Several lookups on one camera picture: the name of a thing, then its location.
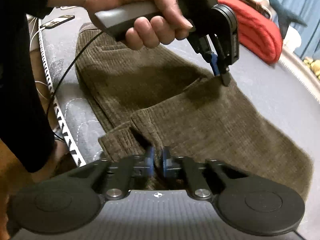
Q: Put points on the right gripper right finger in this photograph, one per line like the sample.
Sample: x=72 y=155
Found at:
x=184 y=173

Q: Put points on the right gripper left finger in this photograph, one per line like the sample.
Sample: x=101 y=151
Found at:
x=123 y=175

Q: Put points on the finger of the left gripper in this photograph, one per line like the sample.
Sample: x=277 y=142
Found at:
x=211 y=58
x=225 y=76

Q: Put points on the brown corduroy pants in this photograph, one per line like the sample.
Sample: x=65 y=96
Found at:
x=153 y=97

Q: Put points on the left forearm black sleeve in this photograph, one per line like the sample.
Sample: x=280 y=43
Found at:
x=24 y=125

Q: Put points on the person's left hand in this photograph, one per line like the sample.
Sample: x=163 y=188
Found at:
x=163 y=29

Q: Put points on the red folded blanket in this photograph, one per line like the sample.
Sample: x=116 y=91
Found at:
x=258 y=34

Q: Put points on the grey quilted mattress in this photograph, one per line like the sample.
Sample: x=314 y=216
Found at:
x=284 y=94

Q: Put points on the yellow plush toy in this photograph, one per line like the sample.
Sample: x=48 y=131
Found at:
x=313 y=65

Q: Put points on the blue curtain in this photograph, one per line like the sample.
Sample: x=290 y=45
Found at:
x=308 y=10

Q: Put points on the smartphone on mattress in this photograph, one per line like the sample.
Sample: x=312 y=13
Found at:
x=57 y=21

